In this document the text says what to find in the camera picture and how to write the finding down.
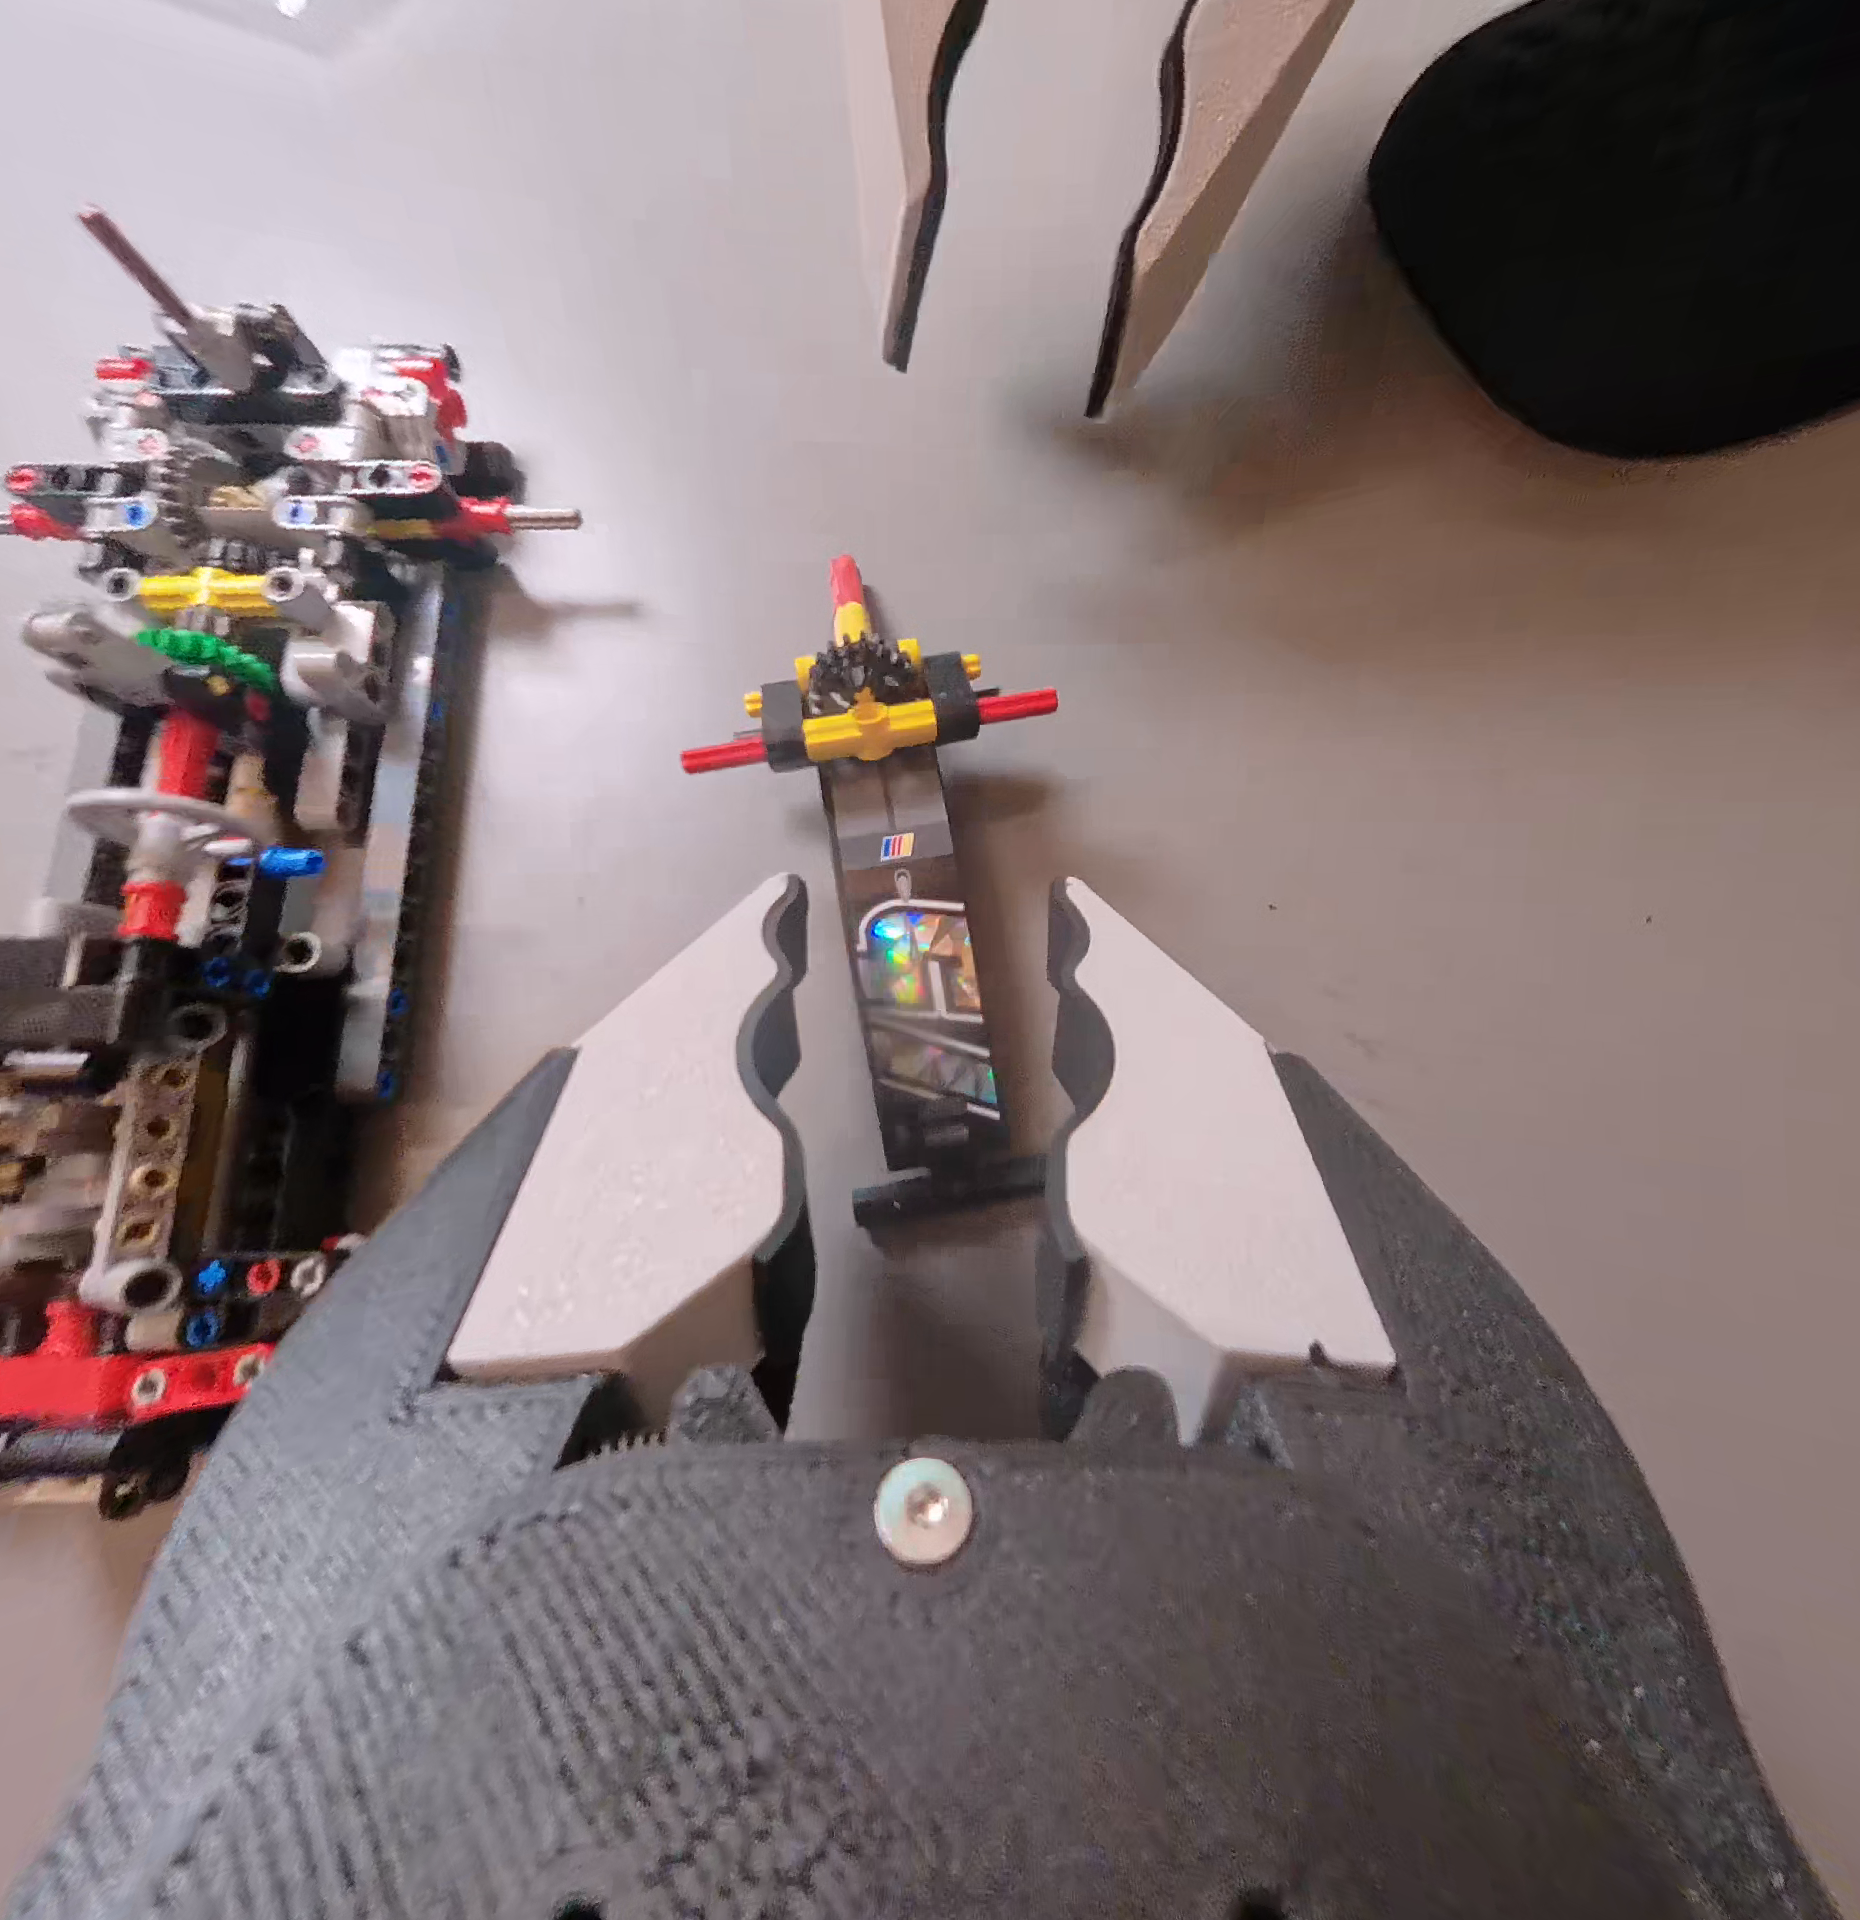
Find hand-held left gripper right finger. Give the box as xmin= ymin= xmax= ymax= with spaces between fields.
xmin=1044 ymin=879 xmax=1403 ymax=1447

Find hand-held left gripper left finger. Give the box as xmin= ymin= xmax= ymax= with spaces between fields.
xmin=449 ymin=870 xmax=815 ymax=1428

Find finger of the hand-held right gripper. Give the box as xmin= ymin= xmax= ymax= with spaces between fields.
xmin=878 ymin=0 xmax=992 ymax=376
xmin=1083 ymin=0 xmax=1362 ymax=423

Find black yellow lego wing assembly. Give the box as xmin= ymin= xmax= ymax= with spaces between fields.
xmin=679 ymin=554 xmax=1063 ymax=1236

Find lego car chassis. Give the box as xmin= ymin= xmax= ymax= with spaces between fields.
xmin=0 ymin=211 xmax=587 ymax=1516

